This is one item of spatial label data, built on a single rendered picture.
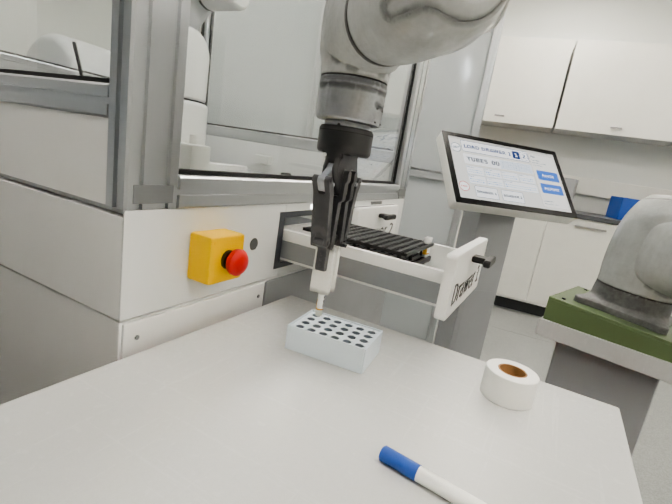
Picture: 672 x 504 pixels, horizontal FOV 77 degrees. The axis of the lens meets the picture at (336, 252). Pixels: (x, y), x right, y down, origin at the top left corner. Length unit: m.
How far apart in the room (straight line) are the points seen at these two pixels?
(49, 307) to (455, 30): 0.65
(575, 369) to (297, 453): 0.81
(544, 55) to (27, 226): 3.97
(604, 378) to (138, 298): 0.95
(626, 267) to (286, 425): 0.83
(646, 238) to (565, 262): 2.77
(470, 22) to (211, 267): 0.44
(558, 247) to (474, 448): 3.35
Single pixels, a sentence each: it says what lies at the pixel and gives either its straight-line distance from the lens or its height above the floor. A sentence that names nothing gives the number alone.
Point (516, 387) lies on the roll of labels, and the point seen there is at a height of 0.79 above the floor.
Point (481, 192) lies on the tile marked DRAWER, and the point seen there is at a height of 1.00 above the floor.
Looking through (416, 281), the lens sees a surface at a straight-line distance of 0.72.
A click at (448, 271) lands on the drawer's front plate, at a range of 0.68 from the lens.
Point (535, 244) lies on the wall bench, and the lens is 3.81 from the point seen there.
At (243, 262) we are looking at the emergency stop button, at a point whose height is 0.88.
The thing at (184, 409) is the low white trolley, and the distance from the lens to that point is 0.51.
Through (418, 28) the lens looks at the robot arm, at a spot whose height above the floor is 1.17.
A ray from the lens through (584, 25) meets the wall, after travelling 4.71.
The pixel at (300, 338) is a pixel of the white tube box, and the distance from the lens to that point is 0.63.
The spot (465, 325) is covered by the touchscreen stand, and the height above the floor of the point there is 0.47.
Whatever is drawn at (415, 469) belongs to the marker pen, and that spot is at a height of 0.77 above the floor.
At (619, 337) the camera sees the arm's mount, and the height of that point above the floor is 0.78.
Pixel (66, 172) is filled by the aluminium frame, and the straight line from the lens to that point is 0.67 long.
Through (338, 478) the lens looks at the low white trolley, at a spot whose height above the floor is 0.76.
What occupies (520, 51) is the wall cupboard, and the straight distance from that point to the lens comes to 4.26.
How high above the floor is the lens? 1.05
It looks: 13 degrees down
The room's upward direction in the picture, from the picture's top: 9 degrees clockwise
